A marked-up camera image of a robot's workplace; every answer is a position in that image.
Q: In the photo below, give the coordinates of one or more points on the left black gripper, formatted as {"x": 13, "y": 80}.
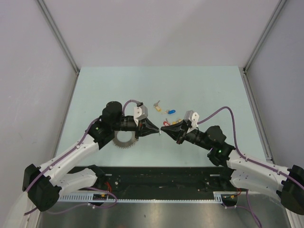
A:
{"x": 143, "y": 129}

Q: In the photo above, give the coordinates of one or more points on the metal ring key organizer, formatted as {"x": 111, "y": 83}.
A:
{"x": 124, "y": 140}

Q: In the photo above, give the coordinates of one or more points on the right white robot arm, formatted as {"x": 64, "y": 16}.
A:
{"x": 242, "y": 171}

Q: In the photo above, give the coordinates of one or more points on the yellow tag key far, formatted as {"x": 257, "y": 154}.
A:
{"x": 157, "y": 107}

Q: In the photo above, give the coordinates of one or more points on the aluminium frame post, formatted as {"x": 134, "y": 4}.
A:
{"x": 57, "y": 34}
{"x": 265, "y": 33}

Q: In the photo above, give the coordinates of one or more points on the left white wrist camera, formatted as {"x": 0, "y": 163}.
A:
{"x": 140, "y": 112}

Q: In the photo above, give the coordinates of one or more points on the red tag key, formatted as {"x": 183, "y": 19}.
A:
{"x": 166, "y": 122}

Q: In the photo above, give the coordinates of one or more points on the blue tag key far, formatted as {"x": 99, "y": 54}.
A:
{"x": 172, "y": 111}

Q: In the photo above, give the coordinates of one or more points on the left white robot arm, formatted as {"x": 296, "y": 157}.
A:
{"x": 46, "y": 183}

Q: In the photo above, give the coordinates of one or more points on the right aluminium rail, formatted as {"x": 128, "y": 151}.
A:
{"x": 256, "y": 116}

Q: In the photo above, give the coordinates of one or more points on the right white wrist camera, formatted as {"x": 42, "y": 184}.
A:
{"x": 191, "y": 118}

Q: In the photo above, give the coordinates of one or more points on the left aluminium frame post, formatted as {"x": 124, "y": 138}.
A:
{"x": 57, "y": 34}

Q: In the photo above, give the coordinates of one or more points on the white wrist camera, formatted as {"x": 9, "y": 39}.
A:
{"x": 191, "y": 118}
{"x": 140, "y": 112}

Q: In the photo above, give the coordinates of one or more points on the grey slotted cable duct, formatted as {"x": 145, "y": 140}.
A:
{"x": 92, "y": 197}

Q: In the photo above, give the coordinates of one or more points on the right aluminium frame post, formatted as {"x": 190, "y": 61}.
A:
{"x": 265, "y": 33}

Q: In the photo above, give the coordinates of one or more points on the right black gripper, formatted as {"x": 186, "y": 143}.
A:
{"x": 183, "y": 126}

